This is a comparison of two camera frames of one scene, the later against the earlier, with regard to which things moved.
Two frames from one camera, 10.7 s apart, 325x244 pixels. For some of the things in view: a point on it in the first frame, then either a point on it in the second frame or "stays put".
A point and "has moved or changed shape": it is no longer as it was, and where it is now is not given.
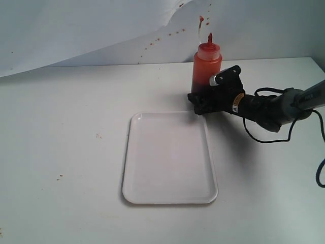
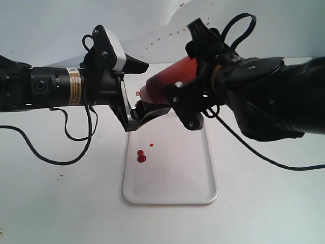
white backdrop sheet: x=38 y=33 stays put
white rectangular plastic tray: x=169 y=159 stays put
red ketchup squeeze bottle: x=205 y=63 has moved or changed shape
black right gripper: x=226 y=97 → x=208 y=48
